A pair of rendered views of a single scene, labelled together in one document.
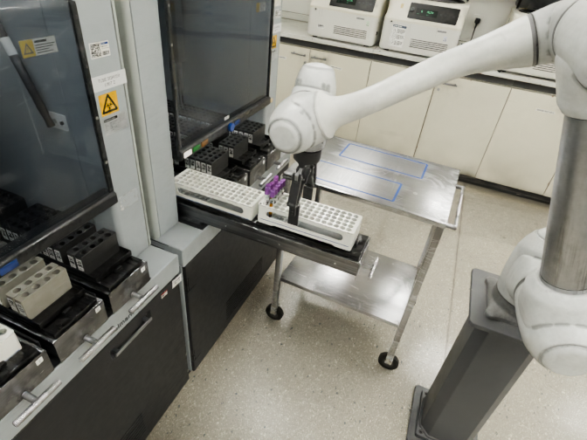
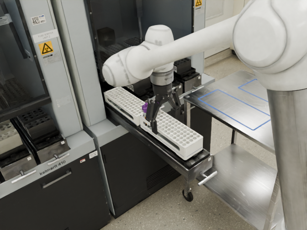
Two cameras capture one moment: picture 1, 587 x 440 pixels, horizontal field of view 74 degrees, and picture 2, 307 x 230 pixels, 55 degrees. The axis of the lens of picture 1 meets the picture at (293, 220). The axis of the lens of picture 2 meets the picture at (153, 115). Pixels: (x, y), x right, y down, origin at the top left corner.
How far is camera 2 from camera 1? 58 cm
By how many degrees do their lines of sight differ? 29
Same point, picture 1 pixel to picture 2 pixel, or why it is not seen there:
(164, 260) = (84, 140)
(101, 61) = (39, 26)
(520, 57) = not seen: hidden behind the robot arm
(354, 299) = (236, 202)
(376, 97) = (161, 54)
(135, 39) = (64, 12)
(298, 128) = (111, 71)
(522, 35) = not seen: hidden behind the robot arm
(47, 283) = (7, 138)
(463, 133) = not seen: outside the picture
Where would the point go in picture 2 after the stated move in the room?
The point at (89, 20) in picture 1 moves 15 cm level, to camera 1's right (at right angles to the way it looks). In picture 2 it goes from (30, 5) to (59, 9)
